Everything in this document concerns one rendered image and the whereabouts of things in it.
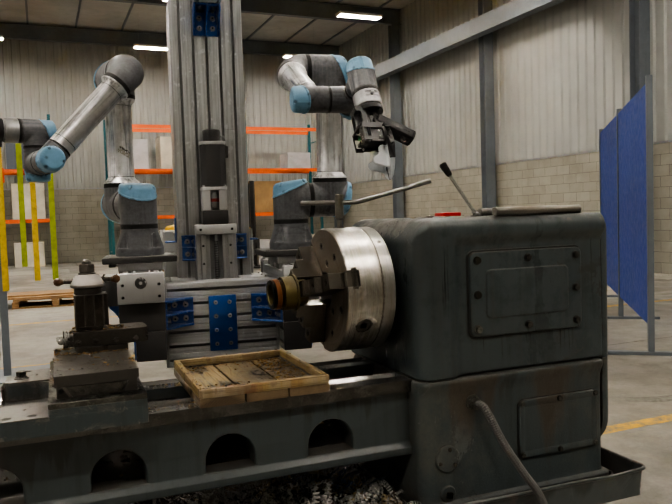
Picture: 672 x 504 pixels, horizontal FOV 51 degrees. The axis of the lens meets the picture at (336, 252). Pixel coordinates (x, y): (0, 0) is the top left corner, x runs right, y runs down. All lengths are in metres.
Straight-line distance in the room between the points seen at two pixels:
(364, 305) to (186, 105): 1.12
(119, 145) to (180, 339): 0.67
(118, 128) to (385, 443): 1.34
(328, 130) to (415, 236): 0.79
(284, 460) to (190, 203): 1.10
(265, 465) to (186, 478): 0.18
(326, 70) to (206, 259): 0.74
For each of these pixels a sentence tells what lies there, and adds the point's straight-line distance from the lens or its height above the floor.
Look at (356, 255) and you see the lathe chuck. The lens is 1.67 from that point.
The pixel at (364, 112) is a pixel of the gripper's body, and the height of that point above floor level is 1.54.
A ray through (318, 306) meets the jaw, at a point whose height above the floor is 1.04.
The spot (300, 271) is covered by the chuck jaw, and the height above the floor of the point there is 1.13.
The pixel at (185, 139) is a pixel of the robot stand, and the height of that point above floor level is 1.54.
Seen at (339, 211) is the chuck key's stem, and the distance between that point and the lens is 1.78.
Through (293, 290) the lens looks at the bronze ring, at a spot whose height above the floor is 1.09.
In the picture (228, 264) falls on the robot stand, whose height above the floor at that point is 1.11.
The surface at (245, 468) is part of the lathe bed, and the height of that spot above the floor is 0.71.
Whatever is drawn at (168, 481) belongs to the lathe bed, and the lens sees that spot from 1.62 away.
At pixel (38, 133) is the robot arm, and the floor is 1.55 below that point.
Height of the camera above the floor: 1.27
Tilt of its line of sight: 3 degrees down
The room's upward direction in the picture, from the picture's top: 2 degrees counter-clockwise
